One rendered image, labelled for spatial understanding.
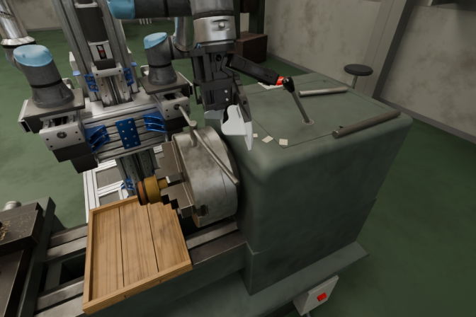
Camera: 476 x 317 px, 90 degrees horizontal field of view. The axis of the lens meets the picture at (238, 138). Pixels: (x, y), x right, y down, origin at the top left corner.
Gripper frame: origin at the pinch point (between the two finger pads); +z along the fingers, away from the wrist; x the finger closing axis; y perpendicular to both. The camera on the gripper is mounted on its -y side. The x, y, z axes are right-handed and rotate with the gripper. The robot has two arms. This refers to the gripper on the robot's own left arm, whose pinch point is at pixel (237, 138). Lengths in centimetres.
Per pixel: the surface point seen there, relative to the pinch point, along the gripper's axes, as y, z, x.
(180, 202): 14.5, 20.5, -13.3
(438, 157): -261, 118, -80
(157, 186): 19.3, 17.6, -21.0
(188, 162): 10.0, 9.1, -13.8
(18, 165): 149, 75, -250
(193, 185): 10.4, 14.5, -10.2
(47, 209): 59, 30, -51
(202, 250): 10.8, 44.5, -17.3
